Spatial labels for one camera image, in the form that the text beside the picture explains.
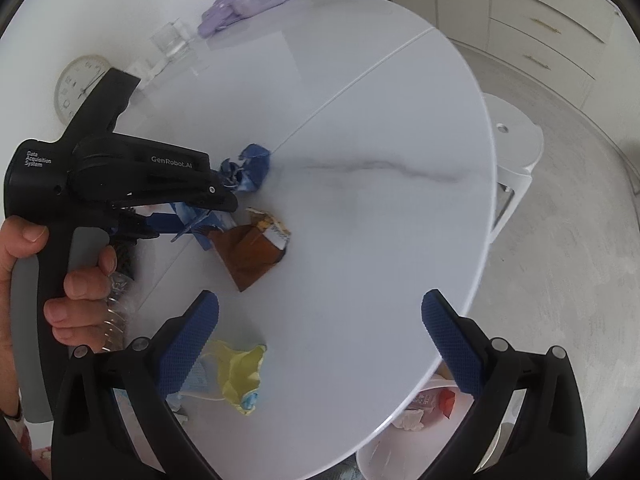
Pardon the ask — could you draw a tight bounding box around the clear glass container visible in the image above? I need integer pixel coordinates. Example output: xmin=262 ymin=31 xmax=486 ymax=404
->
xmin=151 ymin=20 xmax=194 ymax=61

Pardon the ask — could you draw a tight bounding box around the round wall clock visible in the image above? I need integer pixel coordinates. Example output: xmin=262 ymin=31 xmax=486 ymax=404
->
xmin=53 ymin=54 xmax=112 ymax=125

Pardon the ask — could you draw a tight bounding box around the white plastic stool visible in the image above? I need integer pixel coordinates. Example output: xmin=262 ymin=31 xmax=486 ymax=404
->
xmin=484 ymin=93 xmax=544 ymax=242

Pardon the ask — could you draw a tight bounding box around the left human hand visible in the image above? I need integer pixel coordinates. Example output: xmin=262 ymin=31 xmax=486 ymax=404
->
xmin=0 ymin=214 xmax=120 ymax=421

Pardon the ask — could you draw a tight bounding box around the pink red wrapper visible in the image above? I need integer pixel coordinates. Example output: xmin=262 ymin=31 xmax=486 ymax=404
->
xmin=392 ymin=387 xmax=457 ymax=431

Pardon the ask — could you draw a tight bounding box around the white trash bin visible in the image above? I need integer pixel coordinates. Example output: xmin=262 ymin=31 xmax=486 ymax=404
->
xmin=356 ymin=374 xmax=474 ymax=479

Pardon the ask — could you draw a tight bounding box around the blue snack wrapper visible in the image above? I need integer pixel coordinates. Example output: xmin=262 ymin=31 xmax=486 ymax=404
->
xmin=168 ymin=144 xmax=271 ymax=250

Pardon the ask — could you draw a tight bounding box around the clear plastic bottle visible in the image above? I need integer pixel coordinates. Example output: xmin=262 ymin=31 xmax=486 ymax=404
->
xmin=102 ymin=240 xmax=138 ymax=352

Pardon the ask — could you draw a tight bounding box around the white drawer cabinet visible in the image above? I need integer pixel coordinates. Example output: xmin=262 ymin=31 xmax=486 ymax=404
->
xmin=429 ymin=0 xmax=622 ymax=111

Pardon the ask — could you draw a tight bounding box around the brown snack wrapper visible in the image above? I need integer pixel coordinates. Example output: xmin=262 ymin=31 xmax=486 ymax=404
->
xmin=206 ymin=207 xmax=291 ymax=292

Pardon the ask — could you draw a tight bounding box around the white oval table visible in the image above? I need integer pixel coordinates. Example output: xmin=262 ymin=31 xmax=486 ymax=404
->
xmin=117 ymin=0 xmax=496 ymax=479

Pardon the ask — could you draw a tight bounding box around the white box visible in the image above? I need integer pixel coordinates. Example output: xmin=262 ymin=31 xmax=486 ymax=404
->
xmin=125 ymin=58 xmax=167 ymax=89

